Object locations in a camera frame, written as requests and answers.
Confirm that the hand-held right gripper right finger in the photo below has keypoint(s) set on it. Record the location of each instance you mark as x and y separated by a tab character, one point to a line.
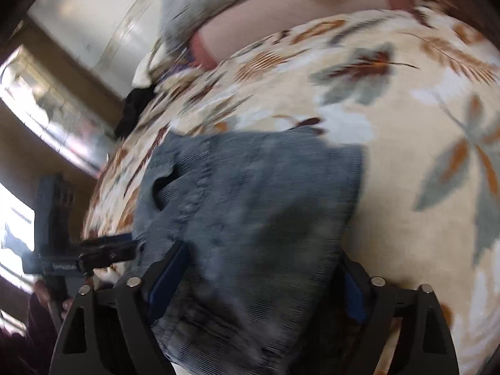
357	300

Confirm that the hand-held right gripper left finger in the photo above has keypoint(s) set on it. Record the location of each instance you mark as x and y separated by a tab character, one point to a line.
166	281

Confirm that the blue denim pants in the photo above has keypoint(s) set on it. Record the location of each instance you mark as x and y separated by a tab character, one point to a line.
250	203

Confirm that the white floral cloth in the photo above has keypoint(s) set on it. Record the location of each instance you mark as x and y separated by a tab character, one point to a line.
150	68

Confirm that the leaf print blanket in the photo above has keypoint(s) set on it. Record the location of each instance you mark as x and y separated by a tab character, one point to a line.
390	125

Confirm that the grey quilted pillow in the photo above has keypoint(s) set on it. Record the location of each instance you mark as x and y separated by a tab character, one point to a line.
218	0

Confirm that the black cloth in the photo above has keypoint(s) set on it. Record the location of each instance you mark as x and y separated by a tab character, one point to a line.
136	111

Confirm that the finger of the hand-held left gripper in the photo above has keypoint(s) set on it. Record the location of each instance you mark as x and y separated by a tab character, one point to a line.
109	252

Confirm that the person's left hand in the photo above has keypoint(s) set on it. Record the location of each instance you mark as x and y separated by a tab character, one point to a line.
105	274

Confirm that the wooden stained glass door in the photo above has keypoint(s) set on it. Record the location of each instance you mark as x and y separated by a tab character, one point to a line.
50	125

